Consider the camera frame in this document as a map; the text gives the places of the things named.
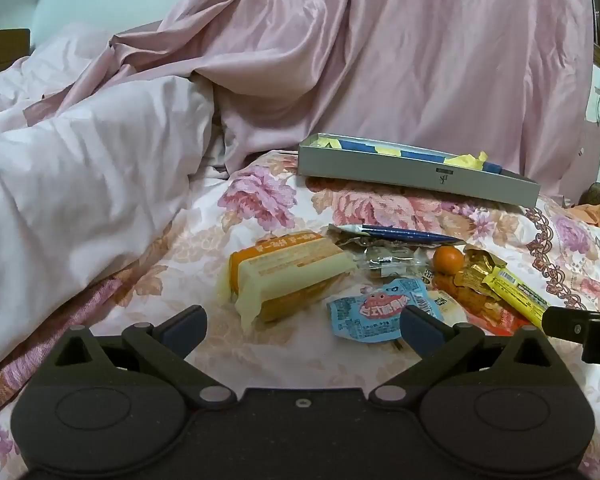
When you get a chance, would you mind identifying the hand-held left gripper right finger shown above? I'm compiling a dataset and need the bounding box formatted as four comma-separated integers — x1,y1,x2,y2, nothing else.
371,305,563,409

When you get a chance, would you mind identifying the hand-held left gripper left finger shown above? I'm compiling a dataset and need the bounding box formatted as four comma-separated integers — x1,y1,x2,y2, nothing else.
45,304,237,409

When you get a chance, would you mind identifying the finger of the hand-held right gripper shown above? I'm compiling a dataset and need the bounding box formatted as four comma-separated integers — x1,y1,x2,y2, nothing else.
541,301,600,365

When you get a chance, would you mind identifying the small orange tangerine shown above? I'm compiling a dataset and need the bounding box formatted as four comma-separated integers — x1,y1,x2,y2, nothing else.
432,246,466,276

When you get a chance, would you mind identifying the clear green pastry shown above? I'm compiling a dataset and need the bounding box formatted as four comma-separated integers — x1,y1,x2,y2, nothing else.
352,242,433,279

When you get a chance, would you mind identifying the gold snack packet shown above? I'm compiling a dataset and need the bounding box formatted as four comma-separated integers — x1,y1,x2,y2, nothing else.
452,247,508,311

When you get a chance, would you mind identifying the blue stick packet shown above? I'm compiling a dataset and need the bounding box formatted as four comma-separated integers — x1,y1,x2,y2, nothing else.
328,223,468,248

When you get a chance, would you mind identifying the orange and cream cake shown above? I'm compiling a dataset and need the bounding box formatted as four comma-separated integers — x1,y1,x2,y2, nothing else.
220,230,356,333

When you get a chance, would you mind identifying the clear packet with dark snack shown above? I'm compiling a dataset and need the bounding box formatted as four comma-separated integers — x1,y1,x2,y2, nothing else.
328,226,381,252

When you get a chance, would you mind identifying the grey cardboard box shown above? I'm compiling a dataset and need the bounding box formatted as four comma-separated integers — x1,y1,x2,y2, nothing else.
298,132,542,208

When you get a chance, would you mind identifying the white and yellow snack packet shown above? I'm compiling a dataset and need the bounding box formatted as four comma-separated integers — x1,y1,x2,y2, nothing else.
424,285,468,326

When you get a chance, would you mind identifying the yellow snack bar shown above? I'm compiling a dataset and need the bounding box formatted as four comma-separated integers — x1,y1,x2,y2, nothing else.
482,266,551,328

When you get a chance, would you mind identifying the light blue snack packet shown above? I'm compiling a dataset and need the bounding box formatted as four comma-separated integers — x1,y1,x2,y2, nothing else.
326,277,433,343

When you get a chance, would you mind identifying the red snack packet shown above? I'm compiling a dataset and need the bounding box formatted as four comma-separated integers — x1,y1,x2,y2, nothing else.
457,285,531,337

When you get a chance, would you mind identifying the floral bed sheet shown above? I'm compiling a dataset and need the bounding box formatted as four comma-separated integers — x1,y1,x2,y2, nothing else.
0,150,600,480

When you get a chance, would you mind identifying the grey tray box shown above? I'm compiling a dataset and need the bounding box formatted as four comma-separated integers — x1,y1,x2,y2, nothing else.
316,134,506,174

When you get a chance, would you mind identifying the white duvet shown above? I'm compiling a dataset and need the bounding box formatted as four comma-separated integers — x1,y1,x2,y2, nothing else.
0,22,216,376

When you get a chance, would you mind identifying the pink satin cloth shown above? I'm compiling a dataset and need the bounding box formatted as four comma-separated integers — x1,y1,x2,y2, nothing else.
22,0,598,201

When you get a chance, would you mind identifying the brown wooden furniture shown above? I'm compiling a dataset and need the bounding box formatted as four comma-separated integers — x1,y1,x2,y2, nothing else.
0,28,31,83

